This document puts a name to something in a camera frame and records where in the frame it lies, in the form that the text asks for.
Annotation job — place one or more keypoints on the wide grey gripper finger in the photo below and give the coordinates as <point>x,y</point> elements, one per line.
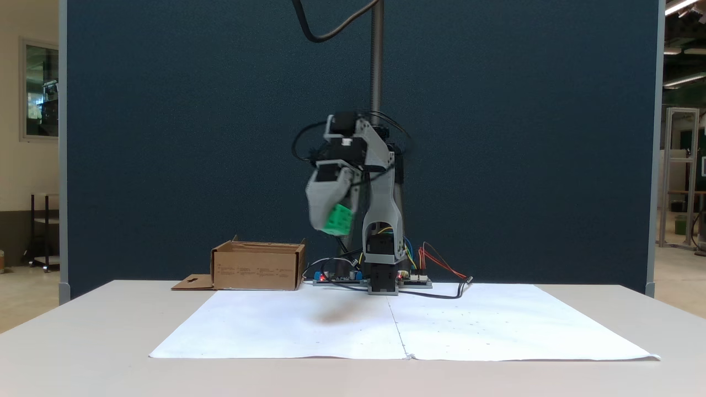
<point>319,207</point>

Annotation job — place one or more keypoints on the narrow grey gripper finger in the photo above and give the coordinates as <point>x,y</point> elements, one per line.
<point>347,182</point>

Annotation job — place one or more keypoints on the green dice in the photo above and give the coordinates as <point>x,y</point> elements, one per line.
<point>337,220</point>

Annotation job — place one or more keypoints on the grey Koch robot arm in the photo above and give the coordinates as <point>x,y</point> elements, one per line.
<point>380,209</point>

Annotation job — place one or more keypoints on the blue circuit board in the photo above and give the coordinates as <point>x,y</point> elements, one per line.
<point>339,277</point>

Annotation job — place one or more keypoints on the brown cardboard box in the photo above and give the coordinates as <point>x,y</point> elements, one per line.
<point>256,270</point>

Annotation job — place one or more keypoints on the grey-framed motor driver board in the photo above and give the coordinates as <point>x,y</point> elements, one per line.
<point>416,281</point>

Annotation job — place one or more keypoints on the white paper sheet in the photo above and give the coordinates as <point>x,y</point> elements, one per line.
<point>287,325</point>
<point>513,325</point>

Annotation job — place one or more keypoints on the threaded metal pole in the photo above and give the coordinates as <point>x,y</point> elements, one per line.
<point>376,55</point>

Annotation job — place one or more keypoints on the dark blue partition panel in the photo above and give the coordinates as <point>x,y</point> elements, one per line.
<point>193,138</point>

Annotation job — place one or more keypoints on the black shelf cart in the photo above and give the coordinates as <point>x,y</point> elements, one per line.
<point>44,231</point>

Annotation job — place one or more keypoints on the framed wall window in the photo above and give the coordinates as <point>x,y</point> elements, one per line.
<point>41,91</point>

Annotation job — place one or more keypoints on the aluminium frame rack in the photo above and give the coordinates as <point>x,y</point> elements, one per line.
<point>681,176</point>

